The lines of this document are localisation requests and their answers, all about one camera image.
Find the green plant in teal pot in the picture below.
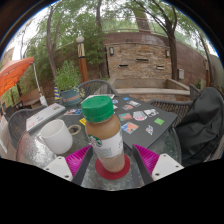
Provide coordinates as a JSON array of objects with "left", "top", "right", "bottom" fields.
[{"left": 54, "top": 59, "right": 83, "bottom": 107}]

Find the orange patio umbrella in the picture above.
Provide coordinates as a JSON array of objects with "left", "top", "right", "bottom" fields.
[{"left": 0, "top": 56, "right": 48, "bottom": 106}]

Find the wooden globe-topped lamp post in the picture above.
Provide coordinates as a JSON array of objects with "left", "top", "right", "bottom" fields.
[{"left": 75, "top": 35, "right": 90, "bottom": 84}]

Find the blue yellow striped cone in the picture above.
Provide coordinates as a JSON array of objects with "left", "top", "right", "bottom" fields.
[{"left": 54, "top": 84, "right": 61, "bottom": 101}]

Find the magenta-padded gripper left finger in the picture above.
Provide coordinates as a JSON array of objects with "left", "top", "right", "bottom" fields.
[{"left": 43, "top": 144, "right": 94, "bottom": 186}]

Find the dark-trunk tree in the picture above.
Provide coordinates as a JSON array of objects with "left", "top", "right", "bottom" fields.
[{"left": 129, "top": 0, "right": 214, "bottom": 81}]

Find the colourful sticker card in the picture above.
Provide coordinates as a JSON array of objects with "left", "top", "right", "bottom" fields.
[{"left": 64, "top": 108, "right": 83, "bottom": 116}]

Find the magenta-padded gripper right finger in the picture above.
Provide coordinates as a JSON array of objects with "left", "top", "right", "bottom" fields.
[{"left": 131, "top": 143, "right": 185, "bottom": 186}]

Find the roll of tape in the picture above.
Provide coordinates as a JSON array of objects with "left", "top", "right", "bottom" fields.
[{"left": 67, "top": 124, "right": 82, "bottom": 136}]

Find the white ceramic mug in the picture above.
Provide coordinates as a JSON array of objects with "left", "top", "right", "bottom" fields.
[{"left": 36, "top": 119, "right": 74, "bottom": 155}]

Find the green-capped coffee drink bottle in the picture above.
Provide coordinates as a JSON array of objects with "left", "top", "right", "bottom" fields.
[{"left": 80, "top": 95, "right": 127, "bottom": 174}]

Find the black backpack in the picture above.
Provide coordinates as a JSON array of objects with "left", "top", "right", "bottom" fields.
[{"left": 174, "top": 87, "right": 224, "bottom": 168}]

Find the leaning pale-trunk tree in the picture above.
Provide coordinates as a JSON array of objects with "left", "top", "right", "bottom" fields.
[{"left": 19, "top": 0, "right": 101, "bottom": 81}]

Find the flat round red coaster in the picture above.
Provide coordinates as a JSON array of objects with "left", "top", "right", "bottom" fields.
[{"left": 94, "top": 153, "right": 132, "bottom": 181}]

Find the silver laptop with stickers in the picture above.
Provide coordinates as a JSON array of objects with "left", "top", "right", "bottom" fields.
[{"left": 25, "top": 102, "right": 67, "bottom": 133}]

